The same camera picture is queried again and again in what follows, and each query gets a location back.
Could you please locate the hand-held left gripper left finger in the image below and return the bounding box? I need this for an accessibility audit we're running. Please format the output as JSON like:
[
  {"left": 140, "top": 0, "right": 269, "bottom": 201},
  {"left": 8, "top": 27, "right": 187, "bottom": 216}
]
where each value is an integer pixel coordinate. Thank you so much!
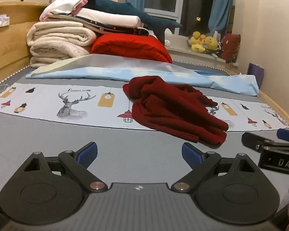
[{"left": 23, "top": 141, "right": 108, "bottom": 193}]

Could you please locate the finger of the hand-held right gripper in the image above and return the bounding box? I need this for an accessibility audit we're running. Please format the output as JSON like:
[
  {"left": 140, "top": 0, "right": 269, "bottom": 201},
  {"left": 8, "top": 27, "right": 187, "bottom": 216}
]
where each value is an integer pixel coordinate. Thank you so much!
[
  {"left": 276, "top": 128, "right": 289, "bottom": 140},
  {"left": 241, "top": 132, "right": 289, "bottom": 152}
]

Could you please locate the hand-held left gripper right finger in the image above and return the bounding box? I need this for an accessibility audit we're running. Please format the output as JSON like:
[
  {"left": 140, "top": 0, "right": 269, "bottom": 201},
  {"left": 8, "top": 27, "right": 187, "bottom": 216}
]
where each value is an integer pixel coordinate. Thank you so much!
[{"left": 171, "top": 142, "right": 258, "bottom": 193}]

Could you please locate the dark red knit sweater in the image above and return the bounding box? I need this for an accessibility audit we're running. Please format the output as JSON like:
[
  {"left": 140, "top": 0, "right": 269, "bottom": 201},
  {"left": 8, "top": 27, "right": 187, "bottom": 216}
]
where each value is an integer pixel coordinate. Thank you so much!
[{"left": 122, "top": 75, "right": 229, "bottom": 147}]

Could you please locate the grey mattress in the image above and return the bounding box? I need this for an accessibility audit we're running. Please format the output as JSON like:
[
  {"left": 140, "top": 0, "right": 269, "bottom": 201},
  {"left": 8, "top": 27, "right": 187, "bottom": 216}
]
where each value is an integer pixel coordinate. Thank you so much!
[{"left": 0, "top": 60, "right": 289, "bottom": 222}]

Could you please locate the deer printed white sheet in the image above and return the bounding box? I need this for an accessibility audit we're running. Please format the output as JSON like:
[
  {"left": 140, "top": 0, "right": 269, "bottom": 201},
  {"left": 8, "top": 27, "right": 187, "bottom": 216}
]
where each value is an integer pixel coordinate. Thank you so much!
[{"left": 0, "top": 82, "right": 289, "bottom": 133}]

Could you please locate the light blue bed sheet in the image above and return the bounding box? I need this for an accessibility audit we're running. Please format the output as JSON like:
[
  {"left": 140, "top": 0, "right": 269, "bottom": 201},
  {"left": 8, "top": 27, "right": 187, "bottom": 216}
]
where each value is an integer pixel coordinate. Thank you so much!
[{"left": 25, "top": 54, "right": 259, "bottom": 96}]

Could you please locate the dark red plush cushion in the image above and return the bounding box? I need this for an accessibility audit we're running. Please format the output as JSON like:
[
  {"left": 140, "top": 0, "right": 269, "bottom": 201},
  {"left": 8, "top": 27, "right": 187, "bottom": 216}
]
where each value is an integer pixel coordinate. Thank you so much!
[{"left": 220, "top": 33, "right": 241, "bottom": 63}]

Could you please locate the white windowsill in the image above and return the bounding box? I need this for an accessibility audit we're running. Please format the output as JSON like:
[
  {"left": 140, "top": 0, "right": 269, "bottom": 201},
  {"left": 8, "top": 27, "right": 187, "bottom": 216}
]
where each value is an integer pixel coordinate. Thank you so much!
[{"left": 166, "top": 35, "right": 239, "bottom": 69}]

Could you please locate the yellow duck plush toy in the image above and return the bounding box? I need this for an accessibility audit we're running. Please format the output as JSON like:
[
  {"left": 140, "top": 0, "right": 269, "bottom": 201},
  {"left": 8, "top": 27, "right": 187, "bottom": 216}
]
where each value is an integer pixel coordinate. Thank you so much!
[
  {"left": 191, "top": 31, "right": 207, "bottom": 53},
  {"left": 203, "top": 36, "right": 219, "bottom": 51}
]

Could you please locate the folded red blanket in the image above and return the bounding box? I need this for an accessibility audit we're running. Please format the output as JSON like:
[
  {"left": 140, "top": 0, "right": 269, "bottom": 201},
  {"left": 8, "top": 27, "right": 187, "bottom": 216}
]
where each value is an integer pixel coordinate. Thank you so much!
[{"left": 91, "top": 34, "right": 173, "bottom": 64}]

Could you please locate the folded cream blanket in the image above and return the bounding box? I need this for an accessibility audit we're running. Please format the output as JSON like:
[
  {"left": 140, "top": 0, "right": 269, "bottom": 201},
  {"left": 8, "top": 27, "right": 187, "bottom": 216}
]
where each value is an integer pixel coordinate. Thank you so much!
[{"left": 26, "top": 21, "right": 98, "bottom": 68}]

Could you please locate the navy dotted cloth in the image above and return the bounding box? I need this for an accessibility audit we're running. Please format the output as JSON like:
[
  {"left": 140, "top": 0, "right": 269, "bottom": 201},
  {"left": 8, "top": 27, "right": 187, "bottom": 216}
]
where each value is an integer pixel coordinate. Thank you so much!
[{"left": 79, "top": 14, "right": 150, "bottom": 36}]

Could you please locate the folded white quilt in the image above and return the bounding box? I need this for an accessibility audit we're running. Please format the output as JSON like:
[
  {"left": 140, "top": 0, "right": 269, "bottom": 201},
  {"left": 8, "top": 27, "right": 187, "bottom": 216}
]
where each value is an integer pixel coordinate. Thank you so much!
[{"left": 48, "top": 8, "right": 141, "bottom": 28}]

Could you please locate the teal shark plush toy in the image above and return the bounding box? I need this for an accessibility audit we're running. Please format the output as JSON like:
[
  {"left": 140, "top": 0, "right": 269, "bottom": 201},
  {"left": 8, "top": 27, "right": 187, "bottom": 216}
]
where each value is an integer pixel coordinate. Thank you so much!
[{"left": 83, "top": 0, "right": 183, "bottom": 42}]

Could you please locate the pink cloth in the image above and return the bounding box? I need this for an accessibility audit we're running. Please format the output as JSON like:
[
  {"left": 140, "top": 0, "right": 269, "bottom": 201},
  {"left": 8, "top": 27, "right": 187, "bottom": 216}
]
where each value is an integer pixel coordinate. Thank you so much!
[{"left": 71, "top": 0, "right": 88, "bottom": 14}]

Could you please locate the white folded garment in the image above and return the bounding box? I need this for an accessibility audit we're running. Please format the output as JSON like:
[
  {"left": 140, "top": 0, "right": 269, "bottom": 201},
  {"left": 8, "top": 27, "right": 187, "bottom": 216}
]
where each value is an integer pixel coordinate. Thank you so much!
[{"left": 40, "top": 0, "right": 85, "bottom": 21}]

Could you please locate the white tissue pack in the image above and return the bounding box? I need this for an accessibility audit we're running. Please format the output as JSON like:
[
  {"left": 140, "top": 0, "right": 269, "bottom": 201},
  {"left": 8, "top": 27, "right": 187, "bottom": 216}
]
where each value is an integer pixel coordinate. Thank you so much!
[{"left": 0, "top": 14, "right": 10, "bottom": 28}]

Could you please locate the white cable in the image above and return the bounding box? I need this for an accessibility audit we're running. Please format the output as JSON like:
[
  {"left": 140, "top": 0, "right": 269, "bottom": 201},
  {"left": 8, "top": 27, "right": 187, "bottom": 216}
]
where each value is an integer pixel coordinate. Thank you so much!
[{"left": 0, "top": 84, "right": 11, "bottom": 99}]

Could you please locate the wooden bed frame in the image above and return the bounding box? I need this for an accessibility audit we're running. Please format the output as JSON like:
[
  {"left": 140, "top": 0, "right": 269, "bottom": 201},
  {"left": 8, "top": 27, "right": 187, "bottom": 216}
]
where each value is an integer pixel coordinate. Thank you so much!
[{"left": 0, "top": 1, "right": 289, "bottom": 130}]

